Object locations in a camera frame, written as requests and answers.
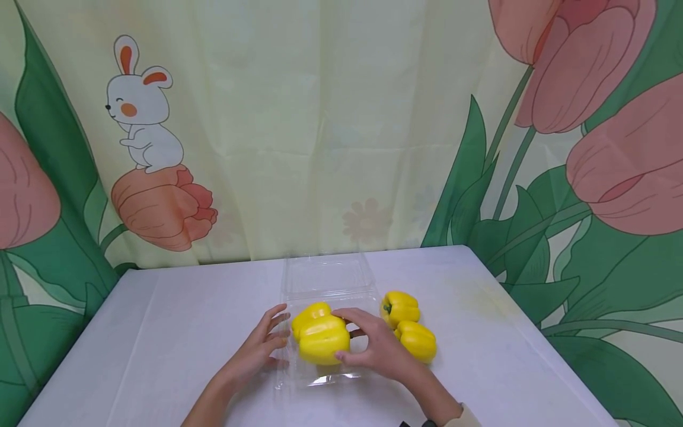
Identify clear plastic clamshell container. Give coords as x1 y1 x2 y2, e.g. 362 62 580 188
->
274 252 383 390

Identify person's right hand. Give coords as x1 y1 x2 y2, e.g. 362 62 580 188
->
331 307 429 387

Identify large yellow bell pepper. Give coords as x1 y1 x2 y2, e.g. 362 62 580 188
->
298 318 352 366

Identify person's left hand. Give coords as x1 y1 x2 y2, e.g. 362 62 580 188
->
229 303 292 390

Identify yellow bell pepper green stem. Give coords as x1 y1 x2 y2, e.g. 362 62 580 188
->
379 291 422 330

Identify person's right forearm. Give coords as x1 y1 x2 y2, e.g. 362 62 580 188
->
410 375 482 427

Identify person's left forearm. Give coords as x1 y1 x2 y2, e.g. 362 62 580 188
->
180 369 253 427

